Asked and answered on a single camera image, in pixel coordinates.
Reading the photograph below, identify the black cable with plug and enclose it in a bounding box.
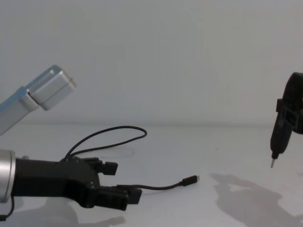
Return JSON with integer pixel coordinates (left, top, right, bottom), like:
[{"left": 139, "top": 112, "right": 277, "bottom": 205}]
[{"left": 62, "top": 126, "right": 201, "bottom": 191}]

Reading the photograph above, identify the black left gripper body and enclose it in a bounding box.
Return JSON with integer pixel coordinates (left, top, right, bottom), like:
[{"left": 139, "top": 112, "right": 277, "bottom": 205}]
[{"left": 11, "top": 156, "right": 103, "bottom": 209}]

